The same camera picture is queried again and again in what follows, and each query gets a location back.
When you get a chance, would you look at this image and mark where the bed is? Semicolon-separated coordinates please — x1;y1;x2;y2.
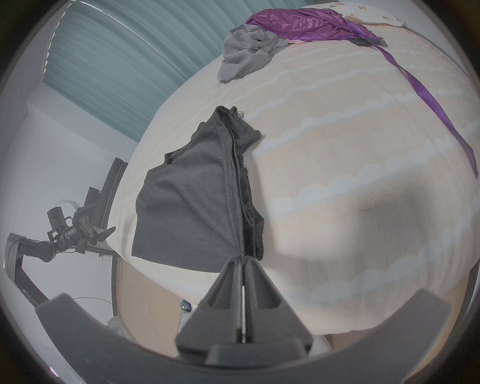
110;0;480;355

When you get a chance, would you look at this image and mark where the blue-green curtain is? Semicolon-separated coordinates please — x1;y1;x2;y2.
43;0;189;144
80;0;271;82

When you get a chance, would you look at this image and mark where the purple satin garment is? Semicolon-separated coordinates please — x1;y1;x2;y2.
245;8;479;179

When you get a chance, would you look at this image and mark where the black T-shirt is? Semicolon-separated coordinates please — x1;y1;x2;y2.
131;106;265;273

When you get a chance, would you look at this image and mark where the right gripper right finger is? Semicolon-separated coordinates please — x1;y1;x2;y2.
244;258;314;349

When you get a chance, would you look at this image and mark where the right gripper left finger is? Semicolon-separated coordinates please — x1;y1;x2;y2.
176;258;243;359

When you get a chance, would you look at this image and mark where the grey garment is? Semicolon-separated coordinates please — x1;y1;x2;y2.
217;23;290;84

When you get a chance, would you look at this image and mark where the white printed pillow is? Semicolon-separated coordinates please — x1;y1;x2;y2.
300;0;408;28

